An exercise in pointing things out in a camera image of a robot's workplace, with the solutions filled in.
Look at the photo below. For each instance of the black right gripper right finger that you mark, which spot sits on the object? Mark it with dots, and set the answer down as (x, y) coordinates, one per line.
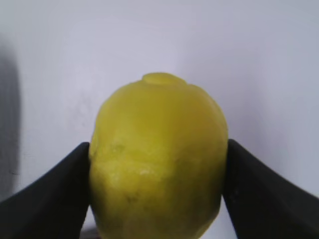
(264, 205)

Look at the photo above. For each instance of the yellow lemon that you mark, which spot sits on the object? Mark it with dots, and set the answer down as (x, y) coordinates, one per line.
(157, 160)

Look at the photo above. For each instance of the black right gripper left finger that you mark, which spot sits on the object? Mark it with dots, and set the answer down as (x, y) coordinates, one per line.
(52, 207)

